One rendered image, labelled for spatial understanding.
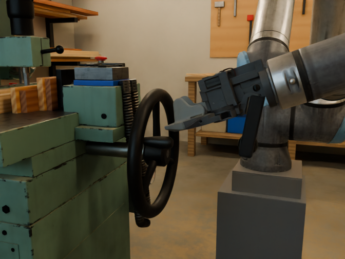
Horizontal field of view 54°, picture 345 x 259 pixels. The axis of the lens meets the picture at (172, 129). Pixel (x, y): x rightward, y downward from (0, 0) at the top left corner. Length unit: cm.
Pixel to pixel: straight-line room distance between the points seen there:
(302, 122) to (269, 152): 16
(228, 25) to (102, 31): 166
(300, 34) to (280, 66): 340
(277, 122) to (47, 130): 80
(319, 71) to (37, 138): 51
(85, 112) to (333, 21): 77
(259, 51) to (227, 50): 332
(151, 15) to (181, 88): 96
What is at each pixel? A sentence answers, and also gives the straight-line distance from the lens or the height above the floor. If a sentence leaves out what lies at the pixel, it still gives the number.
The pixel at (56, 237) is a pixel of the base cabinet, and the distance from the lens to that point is 79.
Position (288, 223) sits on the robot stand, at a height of 47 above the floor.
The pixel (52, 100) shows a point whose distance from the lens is 83.
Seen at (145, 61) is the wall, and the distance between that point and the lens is 439.
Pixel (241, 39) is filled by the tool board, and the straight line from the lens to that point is 402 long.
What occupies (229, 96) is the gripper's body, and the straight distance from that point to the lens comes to 59.
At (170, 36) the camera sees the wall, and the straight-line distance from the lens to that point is 427.
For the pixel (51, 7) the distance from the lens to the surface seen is 387.
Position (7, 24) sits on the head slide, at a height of 111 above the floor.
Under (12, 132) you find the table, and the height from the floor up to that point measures 89.
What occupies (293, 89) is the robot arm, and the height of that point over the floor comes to 97.
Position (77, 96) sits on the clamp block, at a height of 94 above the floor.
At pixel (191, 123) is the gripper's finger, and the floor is 90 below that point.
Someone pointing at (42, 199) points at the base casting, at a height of 75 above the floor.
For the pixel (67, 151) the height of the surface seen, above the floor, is 82.
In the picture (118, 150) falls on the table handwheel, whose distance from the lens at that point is 79.
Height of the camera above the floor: 102
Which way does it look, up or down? 12 degrees down
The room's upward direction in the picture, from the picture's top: straight up
